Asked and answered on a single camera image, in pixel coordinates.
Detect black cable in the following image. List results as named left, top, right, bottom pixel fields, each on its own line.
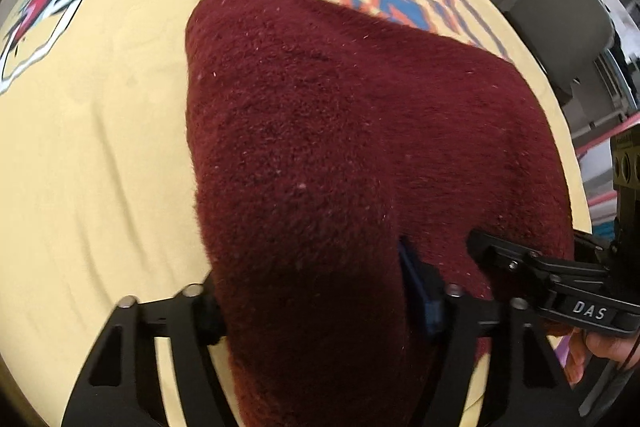
left=580, top=341, right=640, bottom=418

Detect grey chair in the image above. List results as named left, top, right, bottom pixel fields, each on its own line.
left=505, top=0, right=619, bottom=104

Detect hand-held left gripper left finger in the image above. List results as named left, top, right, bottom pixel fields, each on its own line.
left=60, top=277, right=231, bottom=427

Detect person's right hand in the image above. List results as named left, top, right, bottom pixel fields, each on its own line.
left=564, top=327, right=640, bottom=386

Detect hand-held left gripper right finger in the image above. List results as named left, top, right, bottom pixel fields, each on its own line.
left=397, top=237, right=578, bottom=427

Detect yellow printed blanket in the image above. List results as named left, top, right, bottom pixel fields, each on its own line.
left=0, top=0, right=593, bottom=427

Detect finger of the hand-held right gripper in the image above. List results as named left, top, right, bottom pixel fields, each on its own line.
left=466, top=229, right=608, bottom=282
left=572, top=231, right=620, bottom=254

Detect maroon knit sweater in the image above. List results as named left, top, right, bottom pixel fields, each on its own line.
left=184, top=0, right=576, bottom=427

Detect pink striped mat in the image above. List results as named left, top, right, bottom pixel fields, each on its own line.
left=574, top=112, right=640, bottom=210

